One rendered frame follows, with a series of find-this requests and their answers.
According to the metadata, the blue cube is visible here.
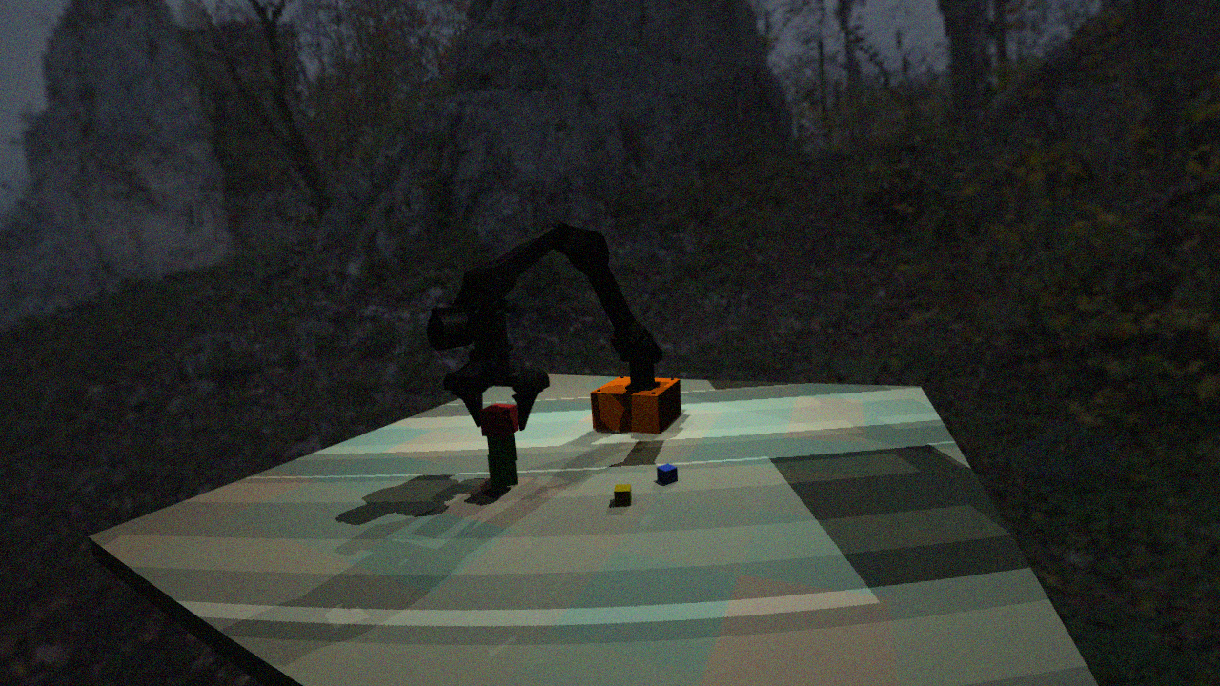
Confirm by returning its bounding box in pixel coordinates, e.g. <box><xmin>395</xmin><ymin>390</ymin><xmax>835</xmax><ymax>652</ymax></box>
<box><xmin>658</xmin><ymin>464</ymin><xmax>678</xmax><ymax>485</ymax></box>

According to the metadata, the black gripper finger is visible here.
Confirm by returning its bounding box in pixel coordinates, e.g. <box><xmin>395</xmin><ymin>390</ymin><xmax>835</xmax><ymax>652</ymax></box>
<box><xmin>512</xmin><ymin>391</ymin><xmax>543</xmax><ymax>431</ymax></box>
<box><xmin>451</xmin><ymin>391</ymin><xmax>483</xmax><ymax>428</ymax></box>

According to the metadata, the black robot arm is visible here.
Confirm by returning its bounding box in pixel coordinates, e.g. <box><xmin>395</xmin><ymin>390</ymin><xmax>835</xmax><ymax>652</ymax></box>
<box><xmin>427</xmin><ymin>221</ymin><xmax>662</xmax><ymax>393</ymax></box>

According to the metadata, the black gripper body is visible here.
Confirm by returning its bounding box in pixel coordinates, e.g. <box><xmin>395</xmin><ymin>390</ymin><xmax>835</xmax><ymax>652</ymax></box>
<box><xmin>443</xmin><ymin>341</ymin><xmax>550</xmax><ymax>394</ymax></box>

